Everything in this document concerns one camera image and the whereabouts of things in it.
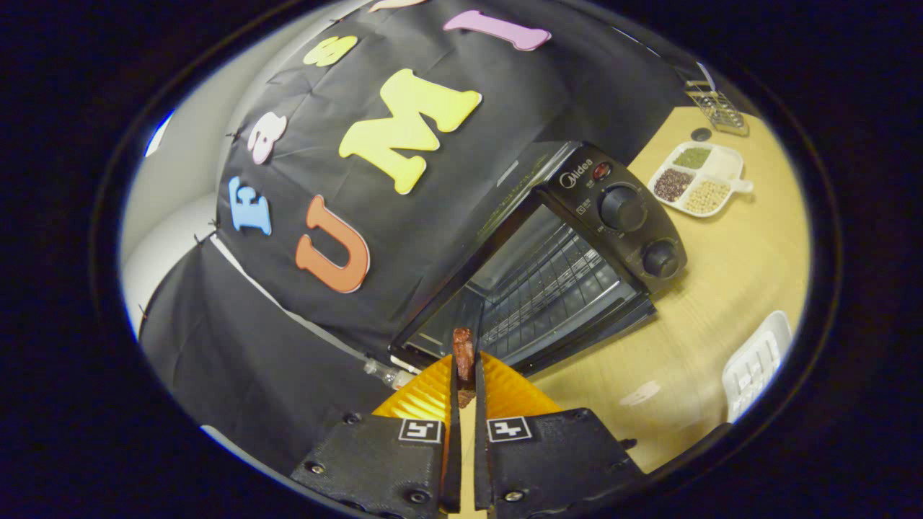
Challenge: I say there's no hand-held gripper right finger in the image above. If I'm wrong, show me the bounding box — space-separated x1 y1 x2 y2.
472 352 646 516

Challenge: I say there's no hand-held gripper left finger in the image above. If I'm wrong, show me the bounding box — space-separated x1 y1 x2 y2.
291 353 462 516

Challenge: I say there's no red raw steak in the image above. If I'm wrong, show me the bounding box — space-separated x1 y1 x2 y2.
452 328 477 409

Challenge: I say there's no black toaster oven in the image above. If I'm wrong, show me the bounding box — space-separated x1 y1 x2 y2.
389 141 688 377

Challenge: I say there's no clear glass bottle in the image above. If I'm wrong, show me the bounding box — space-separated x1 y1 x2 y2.
364 358 415 390

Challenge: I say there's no white rectangular dish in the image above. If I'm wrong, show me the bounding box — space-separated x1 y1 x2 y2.
723 311 792 423

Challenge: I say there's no white divided dish with beans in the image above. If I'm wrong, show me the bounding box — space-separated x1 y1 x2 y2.
648 141 754 218

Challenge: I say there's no wire mesh utensil holder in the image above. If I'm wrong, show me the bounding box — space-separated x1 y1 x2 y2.
684 79 749 137

